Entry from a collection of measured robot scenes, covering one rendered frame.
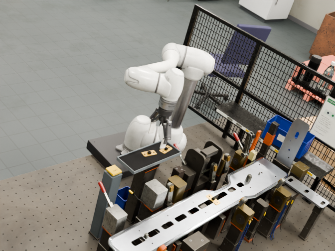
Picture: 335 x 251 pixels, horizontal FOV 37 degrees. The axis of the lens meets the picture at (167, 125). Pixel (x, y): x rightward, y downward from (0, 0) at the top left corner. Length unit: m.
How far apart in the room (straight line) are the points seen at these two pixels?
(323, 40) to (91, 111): 4.30
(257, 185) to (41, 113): 2.59
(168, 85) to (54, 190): 1.04
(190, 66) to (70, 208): 1.08
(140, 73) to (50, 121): 2.56
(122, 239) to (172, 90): 0.75
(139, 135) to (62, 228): 0.81
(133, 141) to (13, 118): 1.87
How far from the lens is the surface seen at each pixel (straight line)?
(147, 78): 2.40
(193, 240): 2.47
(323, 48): 8.19
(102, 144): 3.36
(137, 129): 3.19
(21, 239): 2.74
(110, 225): 2.46
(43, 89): 5.35
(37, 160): 4.37
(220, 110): 3.61
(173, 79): 2.39
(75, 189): 3.06
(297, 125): 3.22
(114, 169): 2.53
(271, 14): 9.36
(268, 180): 3.14
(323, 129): 3.47
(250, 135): 3.09
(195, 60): 2.94
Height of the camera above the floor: 2.70
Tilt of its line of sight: 31 degrees down
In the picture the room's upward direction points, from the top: 17 degrees clockwise
